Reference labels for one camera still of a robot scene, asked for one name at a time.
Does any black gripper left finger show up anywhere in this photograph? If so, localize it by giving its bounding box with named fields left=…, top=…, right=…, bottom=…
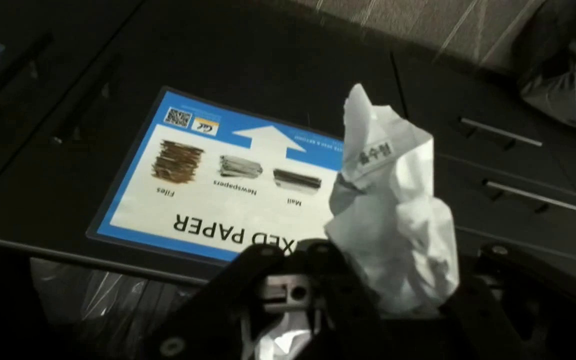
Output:
left=145, top=239, right=383, bottom=360

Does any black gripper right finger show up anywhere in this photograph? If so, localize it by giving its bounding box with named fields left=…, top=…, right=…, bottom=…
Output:
left=434, top=242, right=576, bottom=360

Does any white paper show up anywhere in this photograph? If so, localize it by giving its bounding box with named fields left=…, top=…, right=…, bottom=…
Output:
left=324, top=84, right=461, bottom=317

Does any left mixed paper bin label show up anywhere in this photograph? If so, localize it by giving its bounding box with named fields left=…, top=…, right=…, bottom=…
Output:
left=91, top=87, right=343, bottom=262

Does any clear bin liner bag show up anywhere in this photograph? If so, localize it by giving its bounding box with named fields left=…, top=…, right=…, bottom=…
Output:
left=30, top=258, right=197, bottom=347

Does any black cabinet drawer unit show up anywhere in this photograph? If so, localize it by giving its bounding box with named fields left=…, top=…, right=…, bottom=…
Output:
left=392, top=55, right=576, bottom=278

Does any dark grey backpack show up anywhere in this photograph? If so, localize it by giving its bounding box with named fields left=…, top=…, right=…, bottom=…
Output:
left=513, top=0, right=576, bottom=128

